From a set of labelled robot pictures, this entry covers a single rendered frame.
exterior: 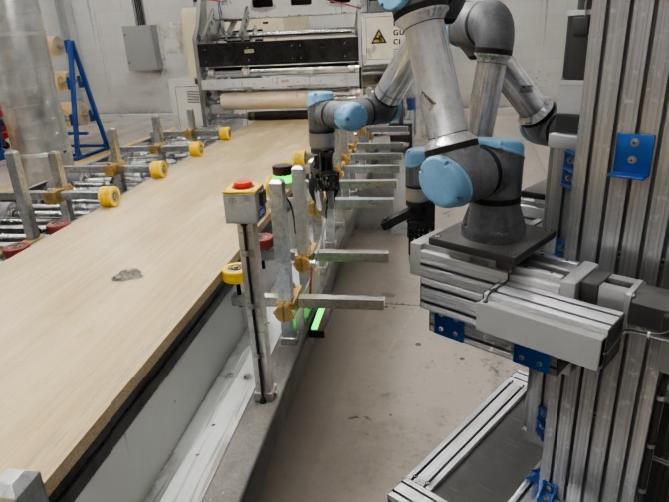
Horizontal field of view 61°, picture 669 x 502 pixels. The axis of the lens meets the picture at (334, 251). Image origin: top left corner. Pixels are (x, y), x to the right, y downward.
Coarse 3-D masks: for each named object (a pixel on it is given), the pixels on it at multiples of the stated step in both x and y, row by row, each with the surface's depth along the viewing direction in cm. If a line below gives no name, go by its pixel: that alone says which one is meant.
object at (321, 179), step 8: (312, 152) 157; (320, 152) 154; (328, 152) 154; (320, 160) 154; (328, 160) 157; (312, 168) 163; (320, 168) 156; (328, 168) 158; (312, 176) 162; (320, 176) 158; (328, 176) 158; (336, 176) 159; (320, 184) 158; (328, 184) 159; (336, 184) 160
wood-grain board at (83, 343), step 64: (256, 128) 389; (128, 192) 243; (192, 192) 238; (64, 256) 174; (128, 256) 172; (192, 256) 169; (0, 320) 136; (64, 320) 134; (128, 320) 133; (0, 384) 110; (64, 384) 109; (128, 384) 109; (0, 448) 92; (64, 448) 92
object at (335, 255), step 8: (264, 256) 181; (272, 256) 181; (320, 256) 179; (328, 256) 178; (336, 256) 178; (344, 256) 177; (352, 256) 177; (360, 256) 177; (368, 256) 176; (376, 256) 176; (384, 256) 175
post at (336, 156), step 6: (336, 132) 234; (336, 138) 235; (336, 144) 236; (336, 150) 237; (336, 156) 238; (336, 162) 239; (336, 210) 247; (342, 210) 248; (336, 216) 248; (342, 216) 248
